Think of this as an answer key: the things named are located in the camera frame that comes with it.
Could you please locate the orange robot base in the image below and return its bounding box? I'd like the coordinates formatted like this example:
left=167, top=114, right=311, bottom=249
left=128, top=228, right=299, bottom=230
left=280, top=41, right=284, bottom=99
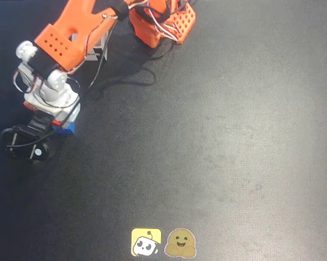
left=128, top=0, right=196, bottom=49

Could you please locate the yellow robot face sticker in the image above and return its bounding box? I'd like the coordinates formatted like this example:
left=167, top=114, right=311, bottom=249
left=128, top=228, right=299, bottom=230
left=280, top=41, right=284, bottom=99
left=131, top=227, right=163, bottom=257

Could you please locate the blue cube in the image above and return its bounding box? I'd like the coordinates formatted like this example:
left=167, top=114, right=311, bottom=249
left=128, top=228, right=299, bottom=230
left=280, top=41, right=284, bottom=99
left=51, top=121, right=77, bottom=135

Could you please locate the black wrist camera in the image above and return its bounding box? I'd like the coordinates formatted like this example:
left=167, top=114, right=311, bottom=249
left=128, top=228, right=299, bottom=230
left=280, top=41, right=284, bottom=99
left=0, top=115, right=53, bottom=164

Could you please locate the black cable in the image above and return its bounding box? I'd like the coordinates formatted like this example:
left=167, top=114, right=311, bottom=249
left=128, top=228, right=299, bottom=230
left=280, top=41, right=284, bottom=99
left=77, top=16, right=157, bottom=100

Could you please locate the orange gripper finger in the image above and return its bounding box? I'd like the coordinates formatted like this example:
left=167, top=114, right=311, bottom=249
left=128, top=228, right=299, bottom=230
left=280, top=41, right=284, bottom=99
left=23, top=100, right=39, bottom=112

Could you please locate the white and red wire bundle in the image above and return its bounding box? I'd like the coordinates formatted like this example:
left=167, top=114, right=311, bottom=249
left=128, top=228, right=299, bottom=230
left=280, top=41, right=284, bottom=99
left=125, top=0, right=191, bottom=43

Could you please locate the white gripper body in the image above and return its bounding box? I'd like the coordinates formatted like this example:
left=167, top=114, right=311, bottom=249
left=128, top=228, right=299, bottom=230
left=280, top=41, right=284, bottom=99
left=23, top=80, right=82, bottom=126

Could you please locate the hugging face emoji sticker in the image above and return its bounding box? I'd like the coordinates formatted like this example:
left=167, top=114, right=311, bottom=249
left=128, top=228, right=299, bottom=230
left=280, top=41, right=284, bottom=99
left=164, top=227, right=198, bottom=258

